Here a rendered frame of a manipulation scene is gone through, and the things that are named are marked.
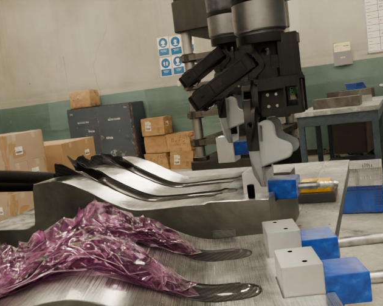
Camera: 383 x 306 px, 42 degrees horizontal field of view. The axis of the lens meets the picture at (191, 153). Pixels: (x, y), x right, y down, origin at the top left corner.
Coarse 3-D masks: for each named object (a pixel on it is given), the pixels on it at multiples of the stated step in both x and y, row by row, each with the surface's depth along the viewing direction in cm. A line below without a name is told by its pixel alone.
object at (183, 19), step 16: (176, 0) 491; (192, 0) 482; (176, 16) 491; (192, 16) 485; (288, 16) 562; (176, 32) 495; (192, 32) 508; (208, 32) 523; (192, 48) 500; (192, 64) 499; (192, 112) 502; (208, 112) 496; (240, 128) 602; (288, 128) 533; (192, 144) 508; (208, 144) 501; (208, 160) 505; (240, 160) 487; (288, 160) 508
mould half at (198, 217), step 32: (128, 160) 96; (64, 192) 77; (96, 192) 76; (160, 192) 84; (192, 192) 80; (0, 224) 86; (32, 224) 83; (192, 224) 70; (224, 224) 69; (256, 224) 67
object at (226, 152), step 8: (232, 136) 102; (216, 144) 103; (224, 144) 102; (232, 144) 101; (240, 144) 101; (224, 152) 102; (232, 152) 102; (240, 152) 102; (248, 152) 101; (224, 160) 102; (232, 160) 102
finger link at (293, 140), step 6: (270, 120) 74; (276, 120) 74; (276, 126) 74; (276, 132) 74; (282, 132) 74; (282, 138) 74; (288, 138) 74; (294, 138) 74; (294, 144) 74; (294, 150) 74
